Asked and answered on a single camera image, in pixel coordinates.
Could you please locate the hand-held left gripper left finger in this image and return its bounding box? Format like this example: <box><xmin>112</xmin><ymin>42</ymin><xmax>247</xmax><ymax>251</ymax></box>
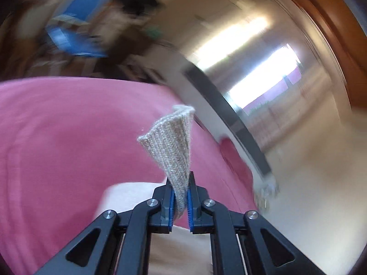
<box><xmin>34</xmin><ymin>178</ymin><xmax>176</xmax><ymax>275</ymax></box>

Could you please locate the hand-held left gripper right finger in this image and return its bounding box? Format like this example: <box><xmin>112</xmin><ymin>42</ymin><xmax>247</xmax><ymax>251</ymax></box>
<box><xmin>186</xmin><ymin>170</ymin><xmax>327</xmax><ymax>275</ymax></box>

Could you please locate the beige knit sweater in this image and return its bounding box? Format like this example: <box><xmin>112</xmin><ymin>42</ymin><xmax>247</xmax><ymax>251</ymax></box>
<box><xmin>93</xmin><ymin>104</ymin><xmax>214</xmax><ymax>275</ymax></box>

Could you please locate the dark pink pillow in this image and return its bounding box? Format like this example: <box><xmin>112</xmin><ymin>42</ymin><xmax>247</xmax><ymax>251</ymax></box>
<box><xmin>219</xmin><ymin>137</ymin><xmax>256</xmax><ymax>195</ymax></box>

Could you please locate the cluttered bedside table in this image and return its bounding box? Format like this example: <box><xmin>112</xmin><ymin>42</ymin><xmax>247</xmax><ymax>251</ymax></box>
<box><xmin>254</xmin><ymin>178</ymin><xmax>280</xmax><ymax>212</ymax></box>

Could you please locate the grey and white headboard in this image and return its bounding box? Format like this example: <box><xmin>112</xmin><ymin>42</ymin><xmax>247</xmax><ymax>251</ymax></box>
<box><xmin>172</xmin><ymin>60</ymin><xmax>273</xmax><ymax>184</ymax></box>

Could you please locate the pink bed blanket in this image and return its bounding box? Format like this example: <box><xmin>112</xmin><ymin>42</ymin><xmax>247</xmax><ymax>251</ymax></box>
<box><xmin>0</xmin><ymin>76</ymin><xmax>259</xmax><ymax>275</ymax></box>

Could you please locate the window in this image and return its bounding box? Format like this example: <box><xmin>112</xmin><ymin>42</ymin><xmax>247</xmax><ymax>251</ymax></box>
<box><xmin>228</xmin><ymin>44</ymin><xmax>303</xmax><ymax>115</ymax></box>

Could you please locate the wooden desk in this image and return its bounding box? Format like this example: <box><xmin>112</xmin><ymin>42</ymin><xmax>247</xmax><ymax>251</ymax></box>
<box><xmin>92</xmin><ymin>0</ymin><xmax>172</xmax><ymax>72</ymax></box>

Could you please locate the blue chair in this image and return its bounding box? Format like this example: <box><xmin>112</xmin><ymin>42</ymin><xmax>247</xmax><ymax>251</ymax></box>
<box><xmin>46</xmin><ymin>0</ymin><xmax>115</xmax><ymax>58</ymax></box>

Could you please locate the brown wooden door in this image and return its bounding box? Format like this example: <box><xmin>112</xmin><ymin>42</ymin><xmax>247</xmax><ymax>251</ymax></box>
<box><xmin>265</xmin><ymin>0</ymin><xmax>364</xmax><ymax>112</ymax></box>

